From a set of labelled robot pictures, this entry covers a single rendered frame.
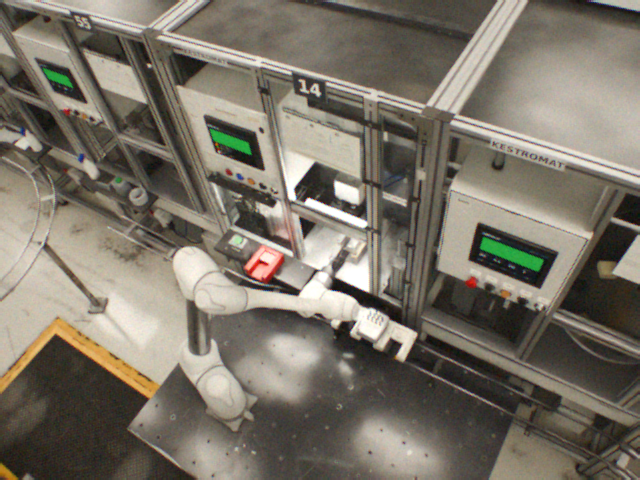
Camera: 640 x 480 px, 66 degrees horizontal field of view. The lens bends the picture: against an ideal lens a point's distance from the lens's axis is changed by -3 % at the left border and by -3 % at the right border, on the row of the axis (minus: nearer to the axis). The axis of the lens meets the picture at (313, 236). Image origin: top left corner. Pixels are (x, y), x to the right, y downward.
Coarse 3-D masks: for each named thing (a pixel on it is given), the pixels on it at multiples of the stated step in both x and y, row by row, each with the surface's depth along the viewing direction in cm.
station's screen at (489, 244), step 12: (480, 240) 159; (492, 240) 156; (504, 240) 153; (480, 252) 164; (492, 252) 161; (504, 252) 157; (516, 252) 154; (528, 252) 151; (492, 264) 165; (504, 264) 162; (516, 264) 159; (528, 264) 155; (540, 264) 152; (516, 276) 163; (528, 276) 160
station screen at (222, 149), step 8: (208, 128) 198; (216, 128) 194; (232, 136) 192; (240, 136) 190; (216, 144) 203; (216, 152) 208; (224, 152) 205; (232, 152) 201; (240, 152) 198; (240, 160) 203; (248, 160) 199
